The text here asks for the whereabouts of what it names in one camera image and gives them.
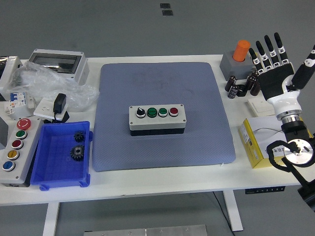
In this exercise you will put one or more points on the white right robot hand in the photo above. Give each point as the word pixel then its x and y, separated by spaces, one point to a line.
pixel 275 81

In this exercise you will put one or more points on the grey four-button control box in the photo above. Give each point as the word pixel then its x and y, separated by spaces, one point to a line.
pixel 157 123

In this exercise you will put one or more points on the grey five-button control box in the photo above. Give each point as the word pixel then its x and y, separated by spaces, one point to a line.
pixel 25 152

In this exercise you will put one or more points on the black capacitor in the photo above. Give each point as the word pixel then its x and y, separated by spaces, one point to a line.
pixel 250 83
pixel 254 73
pixel 231 82
pixel 233 92
pixel 255 88

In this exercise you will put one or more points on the grey block holder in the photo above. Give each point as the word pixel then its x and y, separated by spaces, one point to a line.
pixel 236 70

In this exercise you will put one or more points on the orange cylinder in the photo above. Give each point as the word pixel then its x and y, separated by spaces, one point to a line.
pixel 241 50

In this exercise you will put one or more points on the yellow and white cardboard box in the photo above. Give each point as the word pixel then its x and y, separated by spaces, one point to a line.
pixel 261 132

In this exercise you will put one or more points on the black table control panel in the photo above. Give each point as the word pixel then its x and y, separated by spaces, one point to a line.
pixel 265 190

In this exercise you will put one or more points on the dark floor outlet plate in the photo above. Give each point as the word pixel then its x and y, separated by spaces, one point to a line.
pixel 167 13
pixel 165 6

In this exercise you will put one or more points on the white table leg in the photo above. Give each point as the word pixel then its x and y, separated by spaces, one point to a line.
pixel 51 218
pixel 233 211

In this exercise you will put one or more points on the blue-grey padded mat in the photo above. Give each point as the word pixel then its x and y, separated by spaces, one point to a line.
pixel 147 152

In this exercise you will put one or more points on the grey metal plate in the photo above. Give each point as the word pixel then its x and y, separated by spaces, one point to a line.
pixel 147 231

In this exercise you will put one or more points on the small black gear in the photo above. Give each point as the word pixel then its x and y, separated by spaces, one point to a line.
pixel 79 137

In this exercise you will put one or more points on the large black gear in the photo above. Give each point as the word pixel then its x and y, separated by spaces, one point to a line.
pixel 73 153

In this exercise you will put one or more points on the black power adapter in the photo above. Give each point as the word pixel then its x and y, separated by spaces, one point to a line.
pixel 59 102

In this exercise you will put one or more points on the clear plastic bag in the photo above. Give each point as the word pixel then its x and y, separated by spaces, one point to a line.
pixel 49 81

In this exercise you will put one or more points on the blue plastic bin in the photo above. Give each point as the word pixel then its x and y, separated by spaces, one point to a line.
pixel 54 167

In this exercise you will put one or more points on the white circuit breaker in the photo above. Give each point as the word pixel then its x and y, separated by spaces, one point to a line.
pixel 18 98

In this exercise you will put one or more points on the white rectangular box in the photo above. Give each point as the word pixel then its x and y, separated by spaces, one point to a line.
pixel 11 68

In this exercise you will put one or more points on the white device with orange print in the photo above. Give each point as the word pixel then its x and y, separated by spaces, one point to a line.
pixel 9 109

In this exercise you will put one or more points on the white wall switch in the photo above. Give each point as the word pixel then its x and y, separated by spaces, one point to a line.
pixel 258 105

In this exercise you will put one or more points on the grey enclosure with clear cover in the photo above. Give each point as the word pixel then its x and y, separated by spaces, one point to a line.
pixel 81 71

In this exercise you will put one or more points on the white wall socket plate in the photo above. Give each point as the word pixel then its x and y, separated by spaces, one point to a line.
pixel 43 108

